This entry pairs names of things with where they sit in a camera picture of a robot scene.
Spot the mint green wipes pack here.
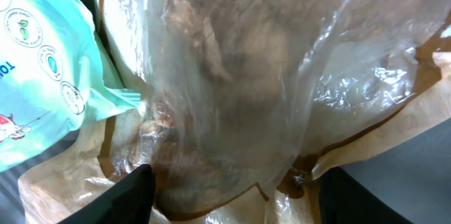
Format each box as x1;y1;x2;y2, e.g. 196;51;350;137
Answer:
1;0;140;170

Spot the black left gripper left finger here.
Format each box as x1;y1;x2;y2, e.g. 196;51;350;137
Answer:
60;164;156;224

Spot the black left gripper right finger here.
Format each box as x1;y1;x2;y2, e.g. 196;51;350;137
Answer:
319;168;411;224

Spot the clear bag bread package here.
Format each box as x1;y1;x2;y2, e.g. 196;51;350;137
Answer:
18;0;450;223

